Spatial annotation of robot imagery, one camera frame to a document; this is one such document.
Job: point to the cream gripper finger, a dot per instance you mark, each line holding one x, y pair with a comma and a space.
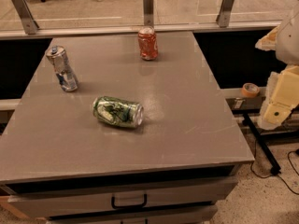
281, 97

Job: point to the green soda can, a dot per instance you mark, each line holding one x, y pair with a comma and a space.
117, 112

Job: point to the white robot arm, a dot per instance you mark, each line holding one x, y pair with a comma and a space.
284, 39

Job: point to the orange soda can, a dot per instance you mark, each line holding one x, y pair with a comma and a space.
147, 43

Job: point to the crushed silver blue can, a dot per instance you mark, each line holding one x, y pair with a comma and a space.
57, 56

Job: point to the roll of tan tape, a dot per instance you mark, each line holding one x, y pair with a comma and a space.
250, 90

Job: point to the black metal stand leg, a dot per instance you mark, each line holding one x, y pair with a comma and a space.
275, 169

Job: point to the lower drawer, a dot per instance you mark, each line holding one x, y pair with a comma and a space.
178, 215

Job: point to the right metal railing bracket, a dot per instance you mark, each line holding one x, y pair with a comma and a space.
223, 18

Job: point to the metal railing bracket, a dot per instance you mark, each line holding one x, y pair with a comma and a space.
148, 10
29, 25
223, 18

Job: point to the upper drawer with black handle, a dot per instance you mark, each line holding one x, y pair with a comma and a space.
113, 198

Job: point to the middle metal railing bracket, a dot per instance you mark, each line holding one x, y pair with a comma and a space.
148, 10

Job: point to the left metal railing bracket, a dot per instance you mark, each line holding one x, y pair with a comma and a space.
29, 25

